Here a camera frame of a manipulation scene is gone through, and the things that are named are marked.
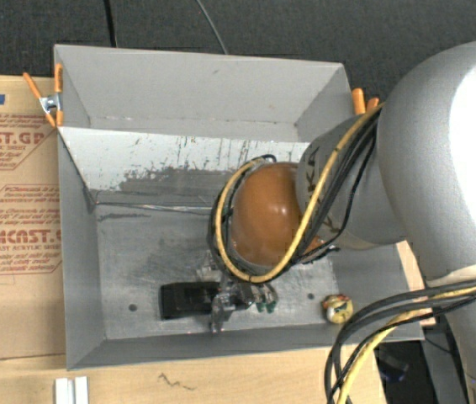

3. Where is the black rectangular box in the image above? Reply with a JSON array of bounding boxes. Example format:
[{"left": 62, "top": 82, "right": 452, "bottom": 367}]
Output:
[{"left": 159, "top": 281, "right": 223, "bottom": 321}]

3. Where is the yellow and white toy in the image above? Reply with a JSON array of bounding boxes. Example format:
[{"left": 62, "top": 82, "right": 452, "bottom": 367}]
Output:
[{"left": 320, "top": 293, "right": 354, "bottom": 324}]

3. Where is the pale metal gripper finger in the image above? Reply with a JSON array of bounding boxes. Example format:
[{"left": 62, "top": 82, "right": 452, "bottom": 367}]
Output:
[
  {"left": 209, "top": 293, "right": 239, "bottom": 334},
  {"left": 198, "top": 252, "right": 226, "bottom": 284}
]

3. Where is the grey metal bin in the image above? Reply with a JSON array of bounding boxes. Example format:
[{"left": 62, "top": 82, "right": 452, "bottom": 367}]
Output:
[{"left": 52, "top": 43, "right": 426, "bottom": 372}]

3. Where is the brown cardboard board red print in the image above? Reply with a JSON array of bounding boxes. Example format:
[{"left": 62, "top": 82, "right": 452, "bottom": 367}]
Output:
[{"left": 0, "top": 72, "right": 67, "bottom": 364}]

